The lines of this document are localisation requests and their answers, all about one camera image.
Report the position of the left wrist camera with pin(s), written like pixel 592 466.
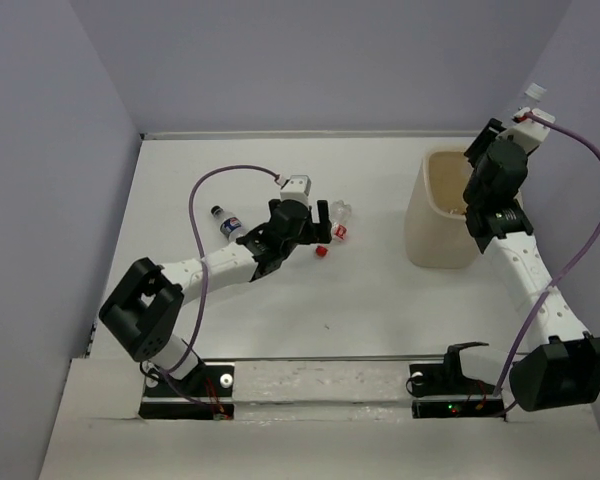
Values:
pixel 295 188

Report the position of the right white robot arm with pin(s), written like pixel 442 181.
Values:
pixel 554 360

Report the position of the beige plastic bin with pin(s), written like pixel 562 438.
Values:
pixel 439 230

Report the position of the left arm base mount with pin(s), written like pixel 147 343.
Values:
pixel 204 395

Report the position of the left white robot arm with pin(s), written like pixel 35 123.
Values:
pixel 142 310

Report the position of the clear white cap bottle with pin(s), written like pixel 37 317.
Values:
pixel 528 99

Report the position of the black cap small bottle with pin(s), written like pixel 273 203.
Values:
pixel 230 226

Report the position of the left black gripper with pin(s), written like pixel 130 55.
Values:
pixel 317 233

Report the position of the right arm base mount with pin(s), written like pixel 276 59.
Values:
pixel 437 394

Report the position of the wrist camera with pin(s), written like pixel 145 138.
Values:
pixel 295 188
pixel 525 132

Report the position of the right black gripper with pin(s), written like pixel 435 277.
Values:
pixel 480 145

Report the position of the metal table rail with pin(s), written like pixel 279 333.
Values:
pixel 304 134

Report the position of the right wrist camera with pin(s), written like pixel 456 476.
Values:
pixel 525 132

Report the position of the crushed red label bottle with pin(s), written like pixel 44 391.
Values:
pixel 340 214

